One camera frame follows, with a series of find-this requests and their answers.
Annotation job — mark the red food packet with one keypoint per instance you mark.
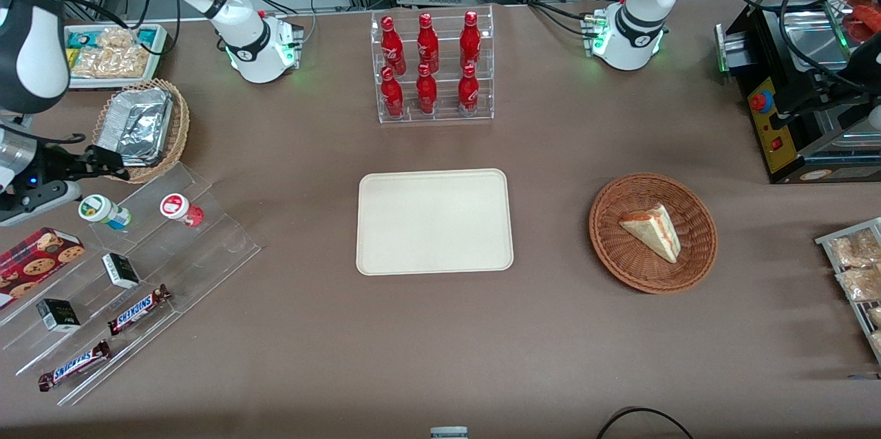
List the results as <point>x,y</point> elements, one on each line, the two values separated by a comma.
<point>866,19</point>

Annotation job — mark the clear nut snack packet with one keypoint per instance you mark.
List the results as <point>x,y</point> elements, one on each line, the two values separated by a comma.
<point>857,246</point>
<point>860,283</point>

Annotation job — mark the teal snack packet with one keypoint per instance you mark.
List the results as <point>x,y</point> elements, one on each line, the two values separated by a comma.
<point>148,38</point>

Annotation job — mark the clear cracker packet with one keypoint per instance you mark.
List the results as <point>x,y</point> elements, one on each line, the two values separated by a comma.
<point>110,55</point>

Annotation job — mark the wrapped triangle sandwich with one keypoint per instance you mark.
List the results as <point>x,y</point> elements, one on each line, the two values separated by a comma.
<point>654,231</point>

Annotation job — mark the small grey block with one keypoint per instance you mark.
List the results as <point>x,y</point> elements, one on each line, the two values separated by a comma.
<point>449,433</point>

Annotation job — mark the red cookie box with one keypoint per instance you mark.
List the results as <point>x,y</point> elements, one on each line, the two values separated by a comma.
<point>34,260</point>

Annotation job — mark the oval wicker basket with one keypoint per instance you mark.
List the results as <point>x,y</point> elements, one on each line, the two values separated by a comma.
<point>180,129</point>

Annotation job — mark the clear acrylic tiered stand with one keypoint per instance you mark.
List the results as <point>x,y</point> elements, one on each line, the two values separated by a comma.
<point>199,253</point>

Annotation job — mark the small black box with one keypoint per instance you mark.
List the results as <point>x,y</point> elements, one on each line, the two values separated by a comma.
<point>58,316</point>
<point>121,271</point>

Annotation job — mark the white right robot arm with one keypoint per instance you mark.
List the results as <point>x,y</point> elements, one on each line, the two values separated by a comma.
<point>249,47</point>

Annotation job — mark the round wicker basket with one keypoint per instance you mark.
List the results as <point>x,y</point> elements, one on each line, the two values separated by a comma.
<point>619,253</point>

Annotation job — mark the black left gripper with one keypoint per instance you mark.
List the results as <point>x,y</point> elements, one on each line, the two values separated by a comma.
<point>818,99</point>

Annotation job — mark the aluminium foil container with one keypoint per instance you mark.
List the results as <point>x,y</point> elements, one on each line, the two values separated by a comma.
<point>136,124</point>

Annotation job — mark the clear acrylic bottle rack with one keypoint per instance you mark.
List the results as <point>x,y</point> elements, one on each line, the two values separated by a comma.
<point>444,91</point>

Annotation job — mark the green lid yogurt cup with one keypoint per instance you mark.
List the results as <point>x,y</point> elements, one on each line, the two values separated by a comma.
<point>102,210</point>

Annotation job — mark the black machine with yellow panel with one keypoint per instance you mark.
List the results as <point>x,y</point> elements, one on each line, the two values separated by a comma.
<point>774,143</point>

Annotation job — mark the red cola bottle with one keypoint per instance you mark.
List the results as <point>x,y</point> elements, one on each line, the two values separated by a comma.
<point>392,47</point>
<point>470,40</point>
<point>427,93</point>
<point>428,43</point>
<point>469,93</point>
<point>392,95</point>

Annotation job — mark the tray of packaged snacks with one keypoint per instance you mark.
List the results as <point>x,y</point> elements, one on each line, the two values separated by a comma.
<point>853,318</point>

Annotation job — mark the Snickers chocolate bar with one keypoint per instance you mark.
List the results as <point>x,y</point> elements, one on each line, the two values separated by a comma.
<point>140,309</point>
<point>74,365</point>

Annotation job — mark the red lid yogurt cup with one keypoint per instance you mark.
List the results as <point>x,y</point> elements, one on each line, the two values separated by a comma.
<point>180,208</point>

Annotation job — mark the beige plastic tray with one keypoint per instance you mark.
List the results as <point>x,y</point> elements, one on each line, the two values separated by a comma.
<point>433,222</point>

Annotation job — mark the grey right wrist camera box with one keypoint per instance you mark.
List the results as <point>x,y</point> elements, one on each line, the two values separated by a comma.
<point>38,204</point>

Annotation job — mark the white snack bin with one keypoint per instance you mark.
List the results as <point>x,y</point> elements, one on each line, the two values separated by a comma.
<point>160,60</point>

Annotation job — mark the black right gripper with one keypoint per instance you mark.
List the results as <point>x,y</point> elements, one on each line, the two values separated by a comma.
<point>49,166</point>

